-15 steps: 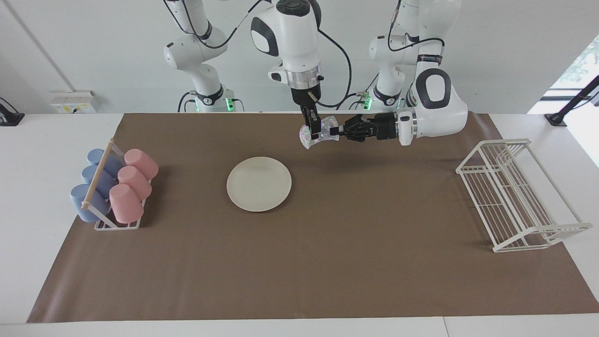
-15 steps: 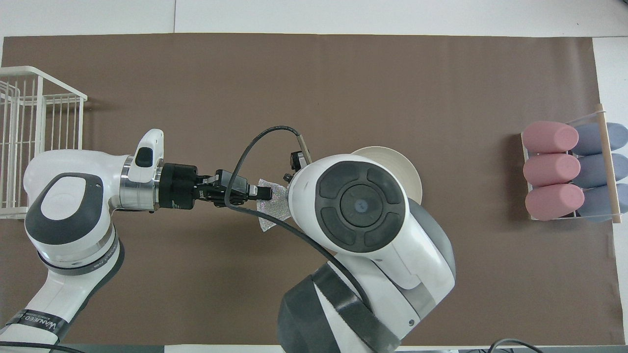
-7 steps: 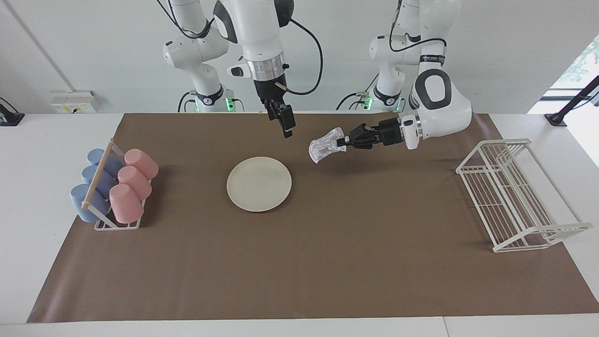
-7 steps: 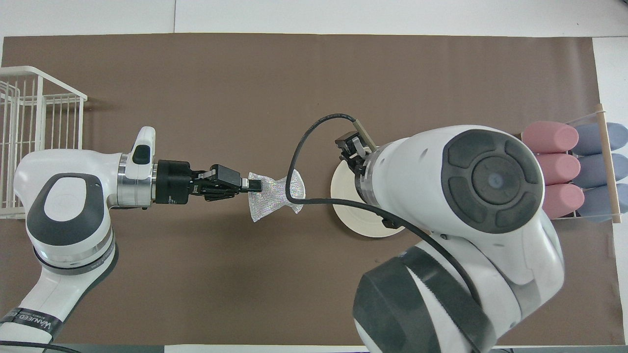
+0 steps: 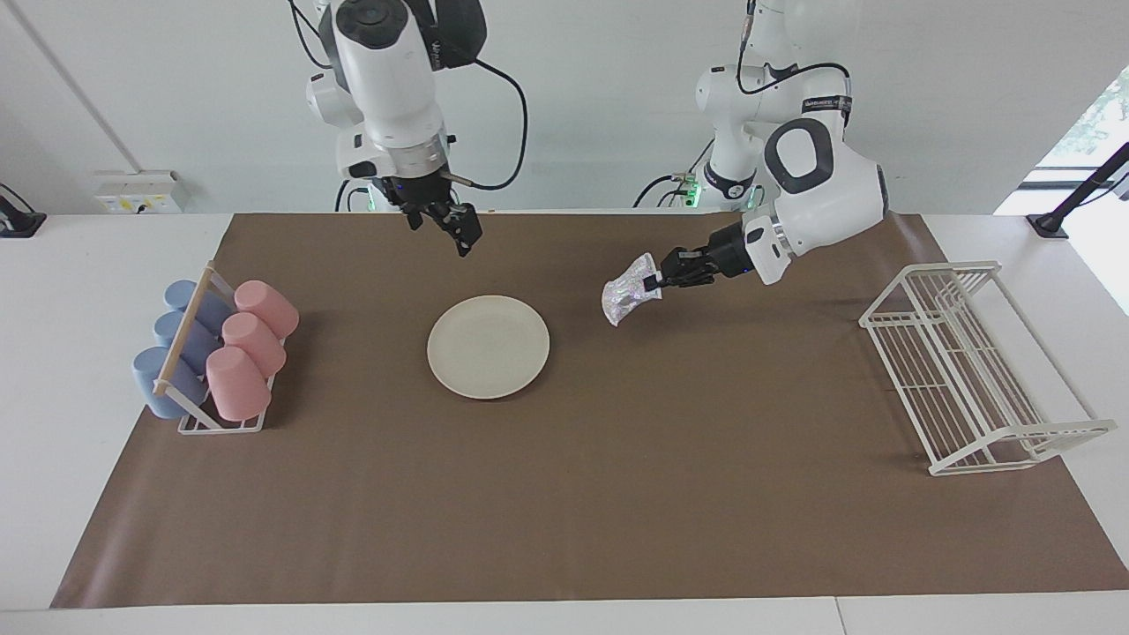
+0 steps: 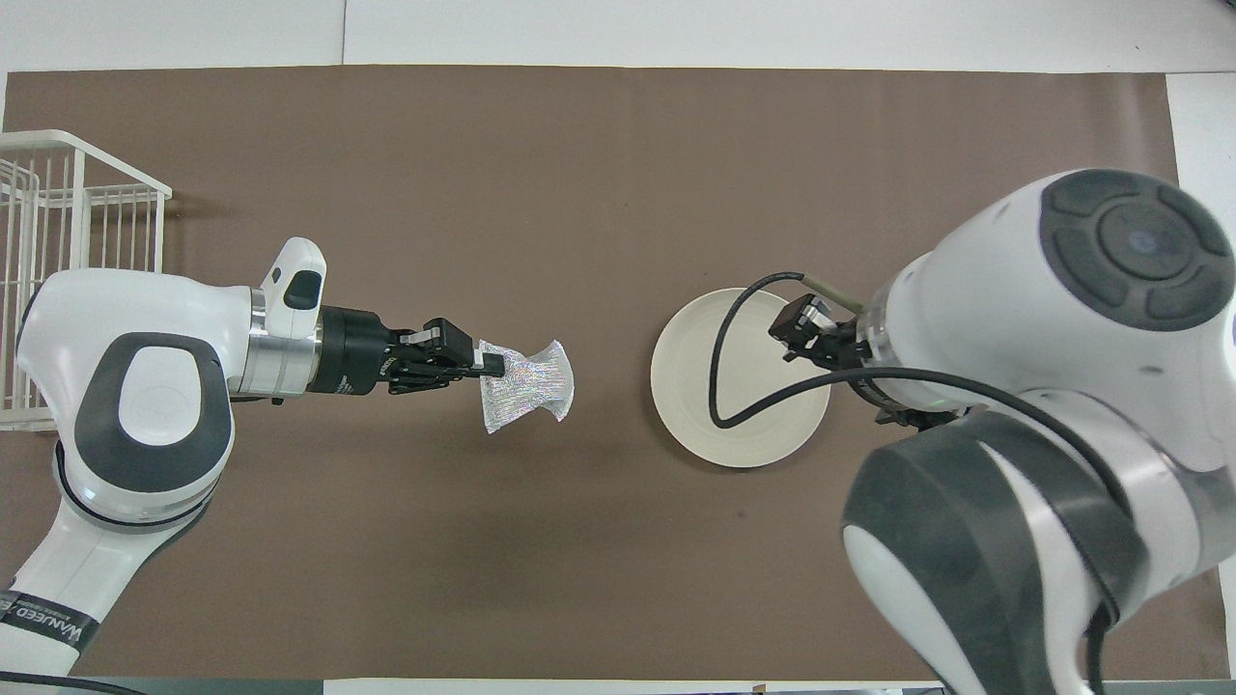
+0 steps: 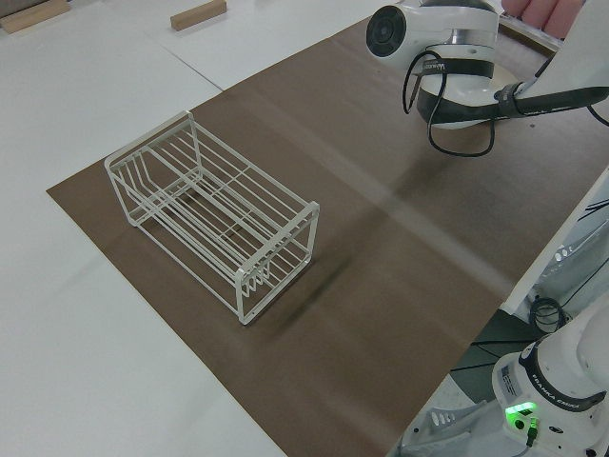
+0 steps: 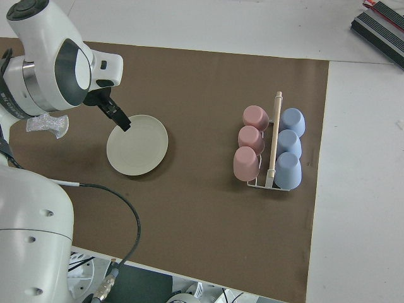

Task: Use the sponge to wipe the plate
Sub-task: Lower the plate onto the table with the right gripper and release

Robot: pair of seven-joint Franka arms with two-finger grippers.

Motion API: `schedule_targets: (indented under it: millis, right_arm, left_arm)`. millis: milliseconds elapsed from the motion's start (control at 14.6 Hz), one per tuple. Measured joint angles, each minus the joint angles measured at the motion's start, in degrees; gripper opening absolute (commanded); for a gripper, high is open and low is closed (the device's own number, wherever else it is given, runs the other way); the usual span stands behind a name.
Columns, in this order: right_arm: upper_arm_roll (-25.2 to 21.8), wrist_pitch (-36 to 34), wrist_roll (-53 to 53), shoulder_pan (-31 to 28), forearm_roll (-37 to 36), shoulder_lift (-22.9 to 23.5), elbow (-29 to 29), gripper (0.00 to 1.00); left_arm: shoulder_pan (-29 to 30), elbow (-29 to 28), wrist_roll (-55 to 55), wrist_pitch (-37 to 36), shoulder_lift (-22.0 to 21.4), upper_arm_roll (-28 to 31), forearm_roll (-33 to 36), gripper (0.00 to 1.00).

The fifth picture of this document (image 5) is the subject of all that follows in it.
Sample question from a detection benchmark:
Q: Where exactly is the cream round plate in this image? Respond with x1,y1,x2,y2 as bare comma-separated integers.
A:
427,295,551,400

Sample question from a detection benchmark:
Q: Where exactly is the pink plastic cup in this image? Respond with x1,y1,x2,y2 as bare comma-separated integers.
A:
221,312,288,378
206,346,273,422
234,280,301,340

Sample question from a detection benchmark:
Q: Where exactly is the brown table mat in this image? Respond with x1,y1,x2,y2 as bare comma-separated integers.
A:
50,212,1129,609

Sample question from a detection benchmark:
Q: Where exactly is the blue plastic cup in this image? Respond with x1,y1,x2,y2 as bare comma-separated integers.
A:
154,310,223,373
164,280,236,336
132,346,209,421

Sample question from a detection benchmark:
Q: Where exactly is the cup rack with wooden bar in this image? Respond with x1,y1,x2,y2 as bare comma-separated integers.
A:
153,260,288,435

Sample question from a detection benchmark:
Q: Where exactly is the white power strip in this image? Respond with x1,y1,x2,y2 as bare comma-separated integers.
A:
94,170,187,214

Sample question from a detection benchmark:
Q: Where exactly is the black base cable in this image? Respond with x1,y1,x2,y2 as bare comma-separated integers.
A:
333,170,373,213
632,132,717,211

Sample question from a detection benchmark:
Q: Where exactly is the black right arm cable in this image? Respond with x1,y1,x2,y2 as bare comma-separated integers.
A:
288,0,530,192

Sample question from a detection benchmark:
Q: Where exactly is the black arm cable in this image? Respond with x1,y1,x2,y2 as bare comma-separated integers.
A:
736,0,853,98
288,0,530,192

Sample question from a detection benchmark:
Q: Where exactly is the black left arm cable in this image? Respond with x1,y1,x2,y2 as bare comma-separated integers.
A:
736,0,853,98

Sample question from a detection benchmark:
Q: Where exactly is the white wire dish rack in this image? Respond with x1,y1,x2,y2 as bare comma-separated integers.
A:
859,260,1118,478

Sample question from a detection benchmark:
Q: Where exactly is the black desk clamp mount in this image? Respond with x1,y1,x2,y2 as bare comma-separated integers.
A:
0,183,47,238

